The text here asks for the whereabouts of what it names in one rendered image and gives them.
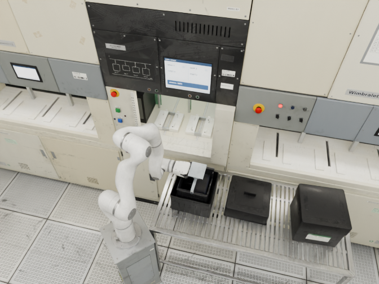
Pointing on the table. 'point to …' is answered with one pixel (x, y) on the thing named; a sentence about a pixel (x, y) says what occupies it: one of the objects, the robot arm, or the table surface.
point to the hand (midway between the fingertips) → (196, 171)
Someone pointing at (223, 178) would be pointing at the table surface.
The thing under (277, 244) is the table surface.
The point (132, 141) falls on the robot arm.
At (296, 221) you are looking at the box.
